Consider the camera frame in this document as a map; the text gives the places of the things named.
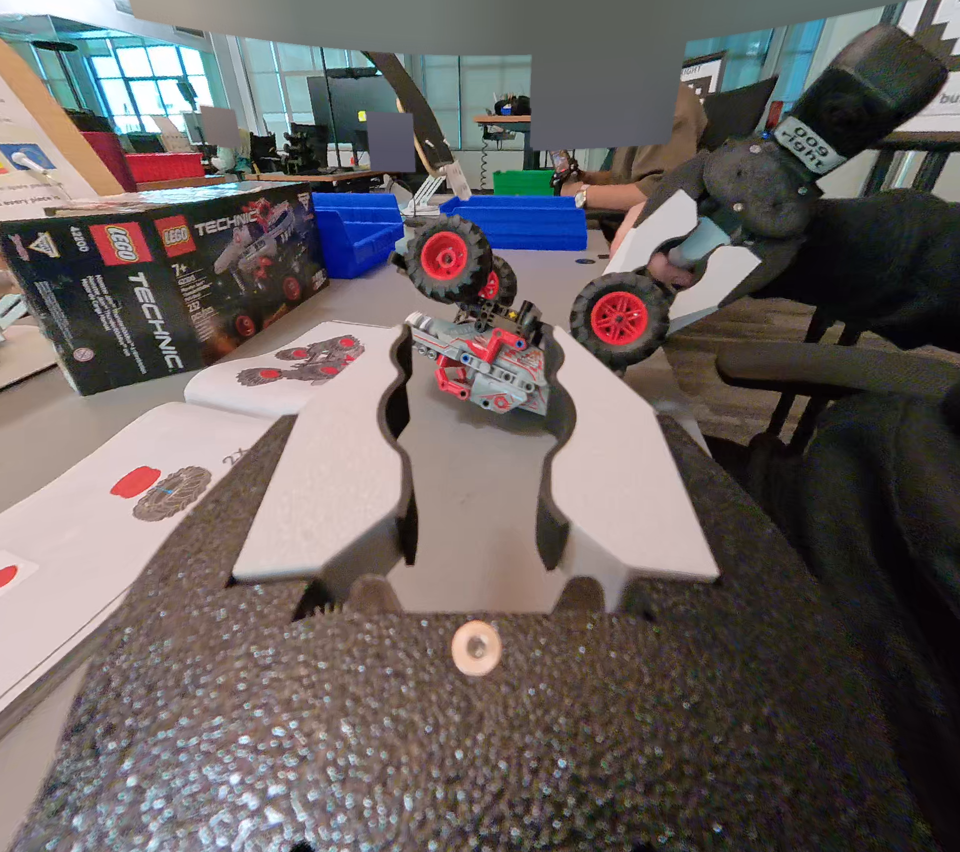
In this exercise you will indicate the black office chair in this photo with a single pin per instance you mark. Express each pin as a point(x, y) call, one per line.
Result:
point(787, 365)

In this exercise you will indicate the black toy set box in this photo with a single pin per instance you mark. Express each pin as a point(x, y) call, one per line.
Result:
point(150, 312)

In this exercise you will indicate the white board stand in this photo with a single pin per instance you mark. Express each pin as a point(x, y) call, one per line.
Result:
point(427, 192)

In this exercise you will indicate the black-white marker sign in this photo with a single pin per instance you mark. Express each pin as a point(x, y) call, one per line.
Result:
point(703, 76)

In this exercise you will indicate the toy brick monster truck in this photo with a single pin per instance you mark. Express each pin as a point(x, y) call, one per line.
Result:
point(495, 380)

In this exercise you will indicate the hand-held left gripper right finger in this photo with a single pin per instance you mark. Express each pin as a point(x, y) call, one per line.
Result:
point(630, 492)

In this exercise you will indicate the open instruction booklet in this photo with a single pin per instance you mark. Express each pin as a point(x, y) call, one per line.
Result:
point(75, 530)

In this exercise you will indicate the black-backed wooden display board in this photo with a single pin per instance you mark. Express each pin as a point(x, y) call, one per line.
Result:
point(409, 95)

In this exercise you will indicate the person's right hand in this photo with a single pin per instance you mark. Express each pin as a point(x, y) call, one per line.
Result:
point(671, 275)

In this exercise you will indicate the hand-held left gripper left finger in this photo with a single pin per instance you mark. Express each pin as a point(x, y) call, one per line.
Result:
point(322, 492)

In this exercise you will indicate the small black wheel red hub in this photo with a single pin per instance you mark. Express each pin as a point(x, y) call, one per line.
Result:
point(444, 257)
point(504, 275)

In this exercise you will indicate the red storage box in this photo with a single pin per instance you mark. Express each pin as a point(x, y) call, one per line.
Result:
point(157, 166)

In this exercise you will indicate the printed brick instruction sheet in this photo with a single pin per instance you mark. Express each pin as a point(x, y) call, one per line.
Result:
point(22, 177)

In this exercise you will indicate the grey desk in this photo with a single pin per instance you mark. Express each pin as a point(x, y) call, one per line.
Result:
point(472, 507)

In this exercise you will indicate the black computer monitor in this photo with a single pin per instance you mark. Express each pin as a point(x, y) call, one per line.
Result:
point(337, 110)

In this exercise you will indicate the blue storage bin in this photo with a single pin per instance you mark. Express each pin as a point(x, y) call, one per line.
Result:
point(352, 245)

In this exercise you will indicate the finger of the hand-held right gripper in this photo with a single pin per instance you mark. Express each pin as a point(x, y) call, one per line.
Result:
point(727, 278)
point(656, 230)

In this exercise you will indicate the blue bin with marker tag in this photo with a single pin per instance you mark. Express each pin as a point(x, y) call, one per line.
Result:
point(525, 226)

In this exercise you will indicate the instruction sheet on board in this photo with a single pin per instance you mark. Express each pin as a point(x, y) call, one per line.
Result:
point(67, 140)

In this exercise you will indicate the hanging white paper tag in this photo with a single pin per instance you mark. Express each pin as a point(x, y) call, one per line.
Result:
point(456, 181)

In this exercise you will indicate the wooden-top standing desk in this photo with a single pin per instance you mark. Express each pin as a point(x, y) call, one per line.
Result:
point(502, 117)

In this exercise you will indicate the green storage bin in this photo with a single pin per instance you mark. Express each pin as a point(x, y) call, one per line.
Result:
point(525, 183)

